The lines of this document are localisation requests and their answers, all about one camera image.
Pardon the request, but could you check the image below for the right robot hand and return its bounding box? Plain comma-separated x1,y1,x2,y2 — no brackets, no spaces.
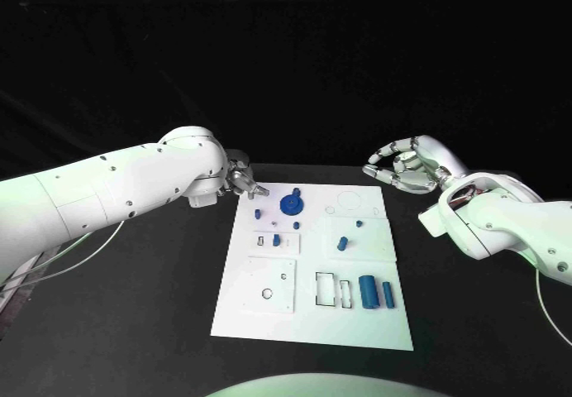
362,135,472,195

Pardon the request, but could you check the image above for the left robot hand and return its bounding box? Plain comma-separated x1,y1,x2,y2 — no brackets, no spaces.
222,148,273,201

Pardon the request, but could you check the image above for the white task board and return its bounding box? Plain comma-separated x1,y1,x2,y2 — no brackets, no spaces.
209,182,415,352

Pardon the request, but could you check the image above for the blue gear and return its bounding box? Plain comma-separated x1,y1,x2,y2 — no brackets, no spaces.
280,194,307,216

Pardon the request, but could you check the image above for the large blue cylinder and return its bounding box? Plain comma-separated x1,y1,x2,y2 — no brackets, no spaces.
358,275,382,310

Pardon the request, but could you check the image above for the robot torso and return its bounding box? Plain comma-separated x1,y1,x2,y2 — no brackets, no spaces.
204,372,444,397

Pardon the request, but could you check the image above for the white cable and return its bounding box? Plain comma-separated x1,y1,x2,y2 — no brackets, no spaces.
0,219,127,293
535,268,572,347
0,232,94,288

